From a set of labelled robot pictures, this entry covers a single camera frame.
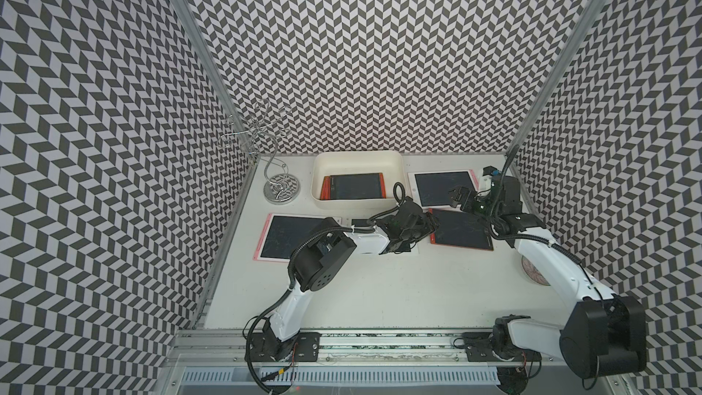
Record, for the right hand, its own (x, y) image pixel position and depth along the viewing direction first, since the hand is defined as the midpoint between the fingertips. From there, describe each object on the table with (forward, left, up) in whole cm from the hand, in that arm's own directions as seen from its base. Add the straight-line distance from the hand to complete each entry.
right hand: (458, 199), depth 84 cm
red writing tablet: (+18, +34, -16) cm, 42 cm away
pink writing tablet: (-3, +60, -16) cm, 62 cm away
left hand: (-4, +5, -10) cm, 12 cm away
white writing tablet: (-19, +28, +10) cm, 35 cm away
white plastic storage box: (+30, +19, -15) cm, 38 cm away
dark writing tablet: (-2, -4, -15) cm, 15 cm away
